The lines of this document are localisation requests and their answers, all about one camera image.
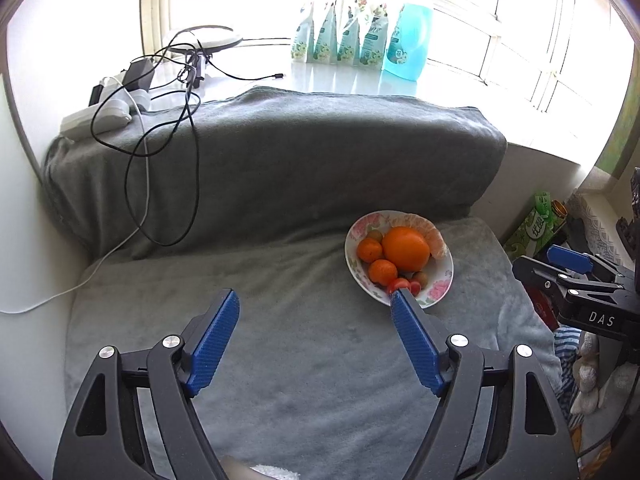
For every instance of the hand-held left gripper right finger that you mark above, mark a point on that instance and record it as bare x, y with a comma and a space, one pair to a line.
415, 340

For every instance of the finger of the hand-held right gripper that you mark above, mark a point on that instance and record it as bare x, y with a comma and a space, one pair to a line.
567, 257
550, 285

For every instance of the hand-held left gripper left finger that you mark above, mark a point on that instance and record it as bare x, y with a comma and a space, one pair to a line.
215, 340

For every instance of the red cherry tomato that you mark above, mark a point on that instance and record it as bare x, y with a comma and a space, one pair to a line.
397, 285
415, 288

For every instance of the floral white plate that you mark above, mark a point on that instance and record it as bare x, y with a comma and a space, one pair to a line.
440, 285

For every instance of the brown longan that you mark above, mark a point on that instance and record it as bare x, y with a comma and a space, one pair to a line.
420, 276
375, 234

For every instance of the small mandarin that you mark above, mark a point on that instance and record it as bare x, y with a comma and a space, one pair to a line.
382, 271
369, 250

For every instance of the large orange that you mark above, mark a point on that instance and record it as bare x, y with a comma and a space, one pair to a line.
406, 255

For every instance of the person's right hand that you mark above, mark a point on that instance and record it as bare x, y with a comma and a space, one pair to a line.
585, 375

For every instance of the red box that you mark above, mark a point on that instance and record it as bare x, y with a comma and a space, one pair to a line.
542, 305

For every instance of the white lace cloth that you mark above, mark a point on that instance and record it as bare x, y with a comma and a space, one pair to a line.
595, 225

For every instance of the striped clothing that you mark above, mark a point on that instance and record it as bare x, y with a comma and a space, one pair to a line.
565, 345

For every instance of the green printed box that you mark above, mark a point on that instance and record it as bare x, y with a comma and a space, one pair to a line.
530, 230

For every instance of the jar with gold lid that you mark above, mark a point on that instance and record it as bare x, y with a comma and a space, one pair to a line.
557, 208

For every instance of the grey blanket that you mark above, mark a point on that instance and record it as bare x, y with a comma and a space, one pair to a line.
300, 160

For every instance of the white power strip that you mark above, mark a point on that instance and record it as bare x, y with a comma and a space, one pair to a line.
95, 120

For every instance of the white charger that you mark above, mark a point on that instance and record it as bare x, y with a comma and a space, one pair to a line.
125, 102

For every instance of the blue detergent bottle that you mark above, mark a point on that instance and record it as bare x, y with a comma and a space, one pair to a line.
407, 45

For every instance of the black power adapter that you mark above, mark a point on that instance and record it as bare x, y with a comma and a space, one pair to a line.
139, 74

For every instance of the white window frame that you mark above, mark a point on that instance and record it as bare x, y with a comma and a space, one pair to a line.
150, 10

